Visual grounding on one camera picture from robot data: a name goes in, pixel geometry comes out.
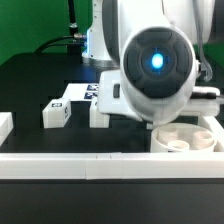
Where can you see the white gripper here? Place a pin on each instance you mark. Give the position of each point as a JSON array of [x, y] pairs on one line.
[[116, 95]]

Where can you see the white round stool seat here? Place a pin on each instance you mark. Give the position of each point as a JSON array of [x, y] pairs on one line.
[[182, 137]]

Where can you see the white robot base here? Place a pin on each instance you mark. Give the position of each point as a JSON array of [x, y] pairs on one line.
[[96, 52]]

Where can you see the white marker sheet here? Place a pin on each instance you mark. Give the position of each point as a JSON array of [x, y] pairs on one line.
[[81, 91]]

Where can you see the white front barrier rail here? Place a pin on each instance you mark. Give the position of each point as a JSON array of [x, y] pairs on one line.
[[111, 165]]

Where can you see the white left barrier rail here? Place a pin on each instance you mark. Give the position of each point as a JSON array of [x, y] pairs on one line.
[[6, 125]]

